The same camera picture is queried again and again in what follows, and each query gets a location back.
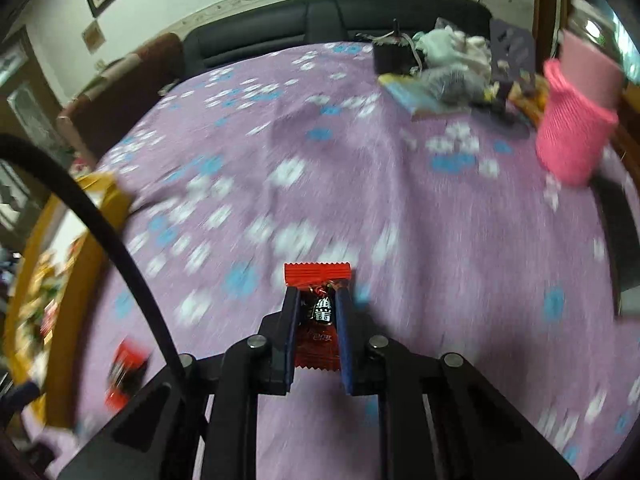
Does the dark red snack packet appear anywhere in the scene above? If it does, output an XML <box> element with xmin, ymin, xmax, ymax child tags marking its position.
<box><xmin>105</xmin><ymin>338</ymin><xmax>151</xmax><ymax>412</ymax></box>

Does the small red candy packet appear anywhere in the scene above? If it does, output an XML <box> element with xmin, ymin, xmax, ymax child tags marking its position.
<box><xmin>283</xmin><ymin>262</ymin><xmax>352</xmax><ymax>372</ymax></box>

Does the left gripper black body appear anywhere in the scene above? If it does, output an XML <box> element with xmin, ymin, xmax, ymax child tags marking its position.
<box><xmin>1</xmin><ymin>382</ymin><xmax>55</xmax><ymax>480</ymax></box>

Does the purple floral tablecloth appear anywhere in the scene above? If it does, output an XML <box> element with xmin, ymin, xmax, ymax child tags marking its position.
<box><xmin>100</xmin><ymin>44</ymin><xmax>639</xmax><ymax>476</ymax></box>

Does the yellow cardboard tray box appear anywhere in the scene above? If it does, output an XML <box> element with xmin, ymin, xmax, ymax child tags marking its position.
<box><xmin>3</xmin><ymin>196</ymin><xmax>107</xmax><ymax>428</ymax></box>

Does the black smartphone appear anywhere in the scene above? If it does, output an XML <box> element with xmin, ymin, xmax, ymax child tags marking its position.
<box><xmin>590</xmin><ymin>174</ymin><xmax>639</xmax><ymax>318</ymax></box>

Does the brown armchair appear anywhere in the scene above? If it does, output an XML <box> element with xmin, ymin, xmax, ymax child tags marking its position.
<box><xmin>55</xmin><ymin>32</ymin><xmax>184</xmax><ymax>168</ymax></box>

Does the booklet on table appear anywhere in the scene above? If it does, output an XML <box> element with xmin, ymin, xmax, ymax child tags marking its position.
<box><xmin>378</xmin><ymin>74</ymin><xmax>470</xmax><ymax>120</ymax></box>

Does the wooden glass door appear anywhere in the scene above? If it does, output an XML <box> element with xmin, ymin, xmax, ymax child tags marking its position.
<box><xmin>0</xmin><ymin>28</ymin><xmax>74</xmax><ymax>252</ymax></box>

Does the pink bottle with knit sleeve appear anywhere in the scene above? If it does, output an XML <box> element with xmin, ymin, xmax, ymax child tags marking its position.
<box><xmin>535</xmin><ymin>29</ymin><xmax>625</xmax><ymax>186</ymax></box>

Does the small black box device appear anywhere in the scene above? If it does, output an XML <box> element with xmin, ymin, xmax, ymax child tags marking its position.
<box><xmin>371</xmin><ymin>18</ymin><xmax>422</xmax><ymax>75</ymax></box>

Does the black phone stand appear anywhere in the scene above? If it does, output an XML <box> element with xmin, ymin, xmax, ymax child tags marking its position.
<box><xmin>489</xmin><ymin>18</ymin><xmax>536</xmax><ymax>139</ymax></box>

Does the black leather sofa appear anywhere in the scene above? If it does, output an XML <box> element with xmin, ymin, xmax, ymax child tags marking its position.
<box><xmin>182</xmin><ymin>0</ymin><xmax>492</xmax><ymax>79</ymax></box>

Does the black cable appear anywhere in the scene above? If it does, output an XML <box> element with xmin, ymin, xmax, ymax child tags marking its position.
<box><xmin>0</xmin><ymin>133</ymin><xmax>189</xmax><ymax>391</ymax></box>

